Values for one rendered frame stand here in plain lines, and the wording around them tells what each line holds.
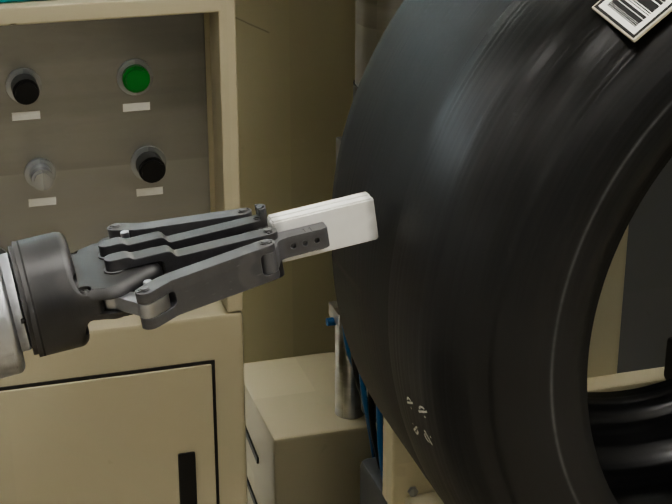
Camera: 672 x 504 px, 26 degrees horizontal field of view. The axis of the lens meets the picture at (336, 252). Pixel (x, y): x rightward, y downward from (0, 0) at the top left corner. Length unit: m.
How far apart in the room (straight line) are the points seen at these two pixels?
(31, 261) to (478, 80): 0.30
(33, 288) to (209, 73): 0.77
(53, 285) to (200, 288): 0.09
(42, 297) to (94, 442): 0.83
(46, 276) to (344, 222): 0.20
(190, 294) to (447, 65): 0.23
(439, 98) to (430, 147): 0.03
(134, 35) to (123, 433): 0.46
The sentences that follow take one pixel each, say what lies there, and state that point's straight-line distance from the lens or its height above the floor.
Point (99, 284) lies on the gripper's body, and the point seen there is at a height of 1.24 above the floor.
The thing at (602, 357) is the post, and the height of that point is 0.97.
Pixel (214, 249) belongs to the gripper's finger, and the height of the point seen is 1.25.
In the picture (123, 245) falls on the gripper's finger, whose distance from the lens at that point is 0.94.
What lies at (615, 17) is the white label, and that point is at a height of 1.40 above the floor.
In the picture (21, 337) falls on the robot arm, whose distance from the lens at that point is 0.92.
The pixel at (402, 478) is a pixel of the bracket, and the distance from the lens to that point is 1.38.
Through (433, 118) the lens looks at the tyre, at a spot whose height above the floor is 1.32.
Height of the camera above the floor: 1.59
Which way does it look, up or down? 22 degrees down
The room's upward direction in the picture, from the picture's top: straight up
